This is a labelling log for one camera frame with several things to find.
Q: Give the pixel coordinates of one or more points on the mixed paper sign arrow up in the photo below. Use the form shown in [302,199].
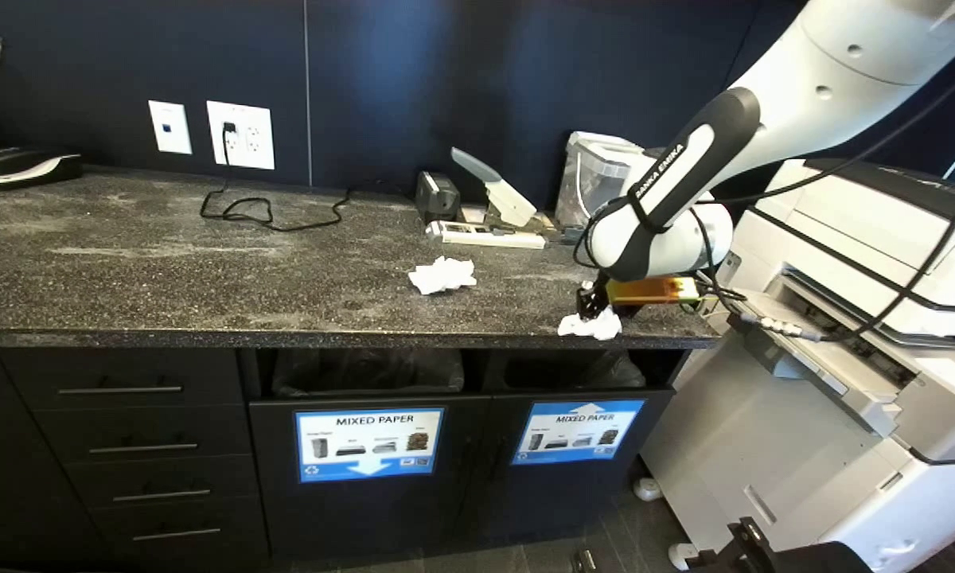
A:
[577,431]

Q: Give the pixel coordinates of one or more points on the stapler with grey lever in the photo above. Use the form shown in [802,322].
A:
[505,200]

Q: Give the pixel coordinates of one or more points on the gold wrist camera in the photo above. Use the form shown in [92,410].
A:
[657,291]

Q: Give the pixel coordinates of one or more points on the small white wall plate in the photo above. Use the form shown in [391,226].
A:
[169,128]

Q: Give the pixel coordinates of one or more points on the grey plastic bin liner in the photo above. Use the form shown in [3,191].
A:
[366,373]

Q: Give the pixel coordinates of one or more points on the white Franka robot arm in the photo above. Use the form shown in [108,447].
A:
[814,82]

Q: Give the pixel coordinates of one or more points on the grey printer side tray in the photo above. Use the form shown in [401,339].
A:
[806,351]

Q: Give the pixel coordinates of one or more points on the bin panel with down-arrow sign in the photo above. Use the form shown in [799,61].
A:
[271,496]

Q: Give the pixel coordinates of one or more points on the wide white paper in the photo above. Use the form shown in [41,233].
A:
[444,274]

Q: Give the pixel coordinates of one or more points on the narrow white paper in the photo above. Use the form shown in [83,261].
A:
[592,325]

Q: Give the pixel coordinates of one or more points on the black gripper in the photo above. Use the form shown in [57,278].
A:
[597,286]

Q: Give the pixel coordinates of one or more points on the mixed paper sign arrow down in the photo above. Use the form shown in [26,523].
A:
[366,464]

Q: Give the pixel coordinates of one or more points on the dark cabinet drawer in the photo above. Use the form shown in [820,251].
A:
[136,431]
[115,369]
[178,551]
[161,479]

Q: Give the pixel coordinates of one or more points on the large white wall outlet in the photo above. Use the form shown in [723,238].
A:
[238,135]

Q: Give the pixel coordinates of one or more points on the white printer foot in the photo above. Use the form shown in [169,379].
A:
[686,556]
[646,490]

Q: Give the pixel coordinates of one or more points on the large white office printer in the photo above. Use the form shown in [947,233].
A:
[814,496]

